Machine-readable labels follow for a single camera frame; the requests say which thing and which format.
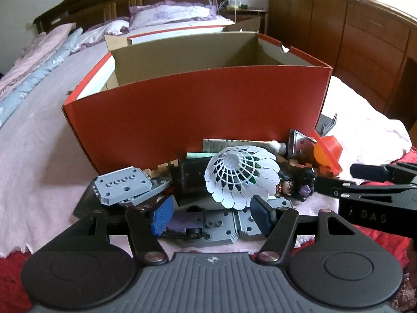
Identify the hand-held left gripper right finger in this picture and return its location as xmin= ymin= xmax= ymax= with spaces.
xmin=250 ymin=195 xmax=372 ymax=264

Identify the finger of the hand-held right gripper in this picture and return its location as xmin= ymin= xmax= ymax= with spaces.
xmin=314 ymin=175 xmax=417 ymax=235
xmin=350 ymin=162 xmax=417 ymax=183

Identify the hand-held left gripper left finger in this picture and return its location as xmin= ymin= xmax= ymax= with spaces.
xmin=49 ymin=196 xmax=175 ymax=264

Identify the orange plastic suction toy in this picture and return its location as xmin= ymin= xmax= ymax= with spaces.
xmin=309 ymin=130 xmax=345 ymax=176

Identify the white plastic shuttlecock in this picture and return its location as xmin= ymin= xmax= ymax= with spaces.
xmin=205 ymin=146 xmax=281 ymax=211

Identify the red cardboard shoe box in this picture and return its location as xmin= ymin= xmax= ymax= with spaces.
xmin=62 ymin=32 xmax=333 ymax=175

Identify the red quilt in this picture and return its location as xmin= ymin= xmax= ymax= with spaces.
xmin=0 ymin=147 xmax=417 ymax=313

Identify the grey toy brick vehicle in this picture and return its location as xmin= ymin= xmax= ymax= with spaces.
xmin=163 ymin=199 xmax=296 ymax=249

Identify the notched wooden bar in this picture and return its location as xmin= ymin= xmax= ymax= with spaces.
xmin=143 ymin=160 xmax=179 ymax=183

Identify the dark rectangular box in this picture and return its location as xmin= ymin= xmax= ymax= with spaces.
xmin=169 ymin=156 xmax=213 ymax=207

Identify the light grey studded toy plate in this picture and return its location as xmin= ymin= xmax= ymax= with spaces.
xmin=93 ymin=166 xmax=154 ymax=206

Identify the small toy figure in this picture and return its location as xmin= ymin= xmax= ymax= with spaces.
xmin=276 ymin=168 xmax=318 ymax=202

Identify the wooden interlocking puzzle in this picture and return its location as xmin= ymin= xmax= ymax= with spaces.
xmin=283 ymin=156 xmax=337 ymax=178

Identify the green printed tube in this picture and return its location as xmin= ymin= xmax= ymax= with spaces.
xmin=202 ymin=139 xmax=288 ymax=156

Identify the pale pink fleece blanket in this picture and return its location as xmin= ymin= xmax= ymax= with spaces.
xmin=0 ymin=44 xmax=413 ymax=259

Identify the brown wooden cabinet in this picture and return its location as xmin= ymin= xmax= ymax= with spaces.
xmin=267 ymin=0 xmax=417 ymax=128

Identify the white frilled pillow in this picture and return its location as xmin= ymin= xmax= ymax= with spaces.
xmin=78 ymin=20 xmax=131 ymax=50

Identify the wooden nightstand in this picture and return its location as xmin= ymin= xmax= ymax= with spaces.
xmin=220 ymin=7 xmax=269 ymax=35

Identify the purple frilled pillow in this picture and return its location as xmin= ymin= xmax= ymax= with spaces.
xmin=128 ymin=0 xmax=236 ymax=31

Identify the pink folded quilt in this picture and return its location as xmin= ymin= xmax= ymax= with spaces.
xmin=0 ymin=23 xmax=76 ymax=102

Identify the black metal bracket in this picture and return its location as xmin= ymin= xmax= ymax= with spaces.
xmin=317 ymin=112 xmax=338 ymax=136

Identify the dark grey square frame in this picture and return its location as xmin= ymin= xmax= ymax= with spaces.
xmin=288 ymin=129 xmax=317 ymax=161

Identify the white charger with cables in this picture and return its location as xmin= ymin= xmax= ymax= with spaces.
xmin=222 ymin=0 xmax=252 ymax=10

